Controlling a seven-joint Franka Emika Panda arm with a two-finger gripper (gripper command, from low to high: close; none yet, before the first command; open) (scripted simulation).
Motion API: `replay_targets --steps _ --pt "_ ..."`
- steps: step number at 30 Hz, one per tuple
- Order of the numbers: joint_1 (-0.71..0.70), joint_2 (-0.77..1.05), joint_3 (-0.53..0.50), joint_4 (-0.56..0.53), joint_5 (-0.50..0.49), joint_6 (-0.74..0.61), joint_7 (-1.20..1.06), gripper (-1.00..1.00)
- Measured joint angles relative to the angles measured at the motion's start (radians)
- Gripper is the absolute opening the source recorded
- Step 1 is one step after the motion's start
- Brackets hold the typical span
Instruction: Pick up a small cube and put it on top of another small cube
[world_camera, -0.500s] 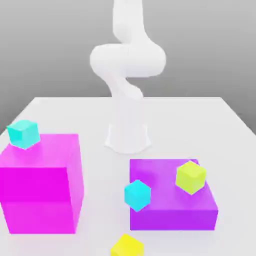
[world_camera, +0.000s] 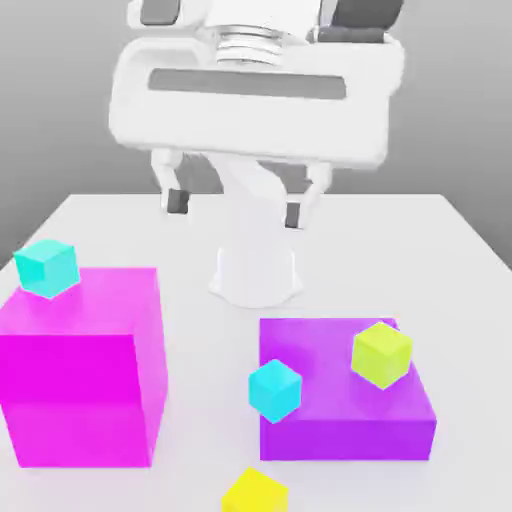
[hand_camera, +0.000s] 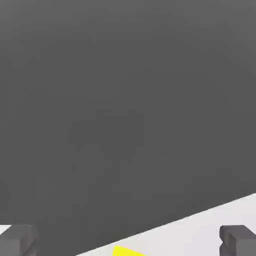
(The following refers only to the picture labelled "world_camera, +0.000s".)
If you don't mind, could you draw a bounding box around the small lime green cube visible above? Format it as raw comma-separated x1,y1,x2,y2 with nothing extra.
350,321,414,392

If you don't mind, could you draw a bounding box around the small turquoise cube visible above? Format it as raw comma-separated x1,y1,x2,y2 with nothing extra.
13,238,82,300

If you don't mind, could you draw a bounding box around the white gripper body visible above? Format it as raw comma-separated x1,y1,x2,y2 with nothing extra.
107,35,405,172

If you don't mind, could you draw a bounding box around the large magenta box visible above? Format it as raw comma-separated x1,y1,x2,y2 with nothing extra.
0,266,169,470

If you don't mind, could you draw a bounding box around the small yellow cube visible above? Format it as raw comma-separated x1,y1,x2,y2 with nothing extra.
220,466,290,512

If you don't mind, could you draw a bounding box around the small cyan cube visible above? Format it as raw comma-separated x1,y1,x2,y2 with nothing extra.
247,358,304,426

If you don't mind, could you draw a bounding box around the large purple box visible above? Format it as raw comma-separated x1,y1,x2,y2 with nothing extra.
258,317,438,462

